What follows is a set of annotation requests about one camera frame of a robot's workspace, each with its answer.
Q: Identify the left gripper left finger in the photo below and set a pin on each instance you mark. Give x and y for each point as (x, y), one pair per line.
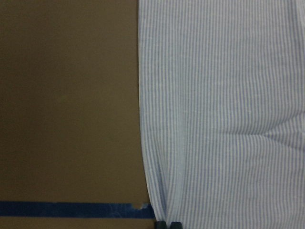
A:
(160, 225)

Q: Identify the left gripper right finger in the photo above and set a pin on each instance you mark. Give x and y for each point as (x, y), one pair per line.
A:
(176, 225)

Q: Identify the blue striped button shirt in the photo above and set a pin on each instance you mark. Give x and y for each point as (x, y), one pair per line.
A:
(222, 112)

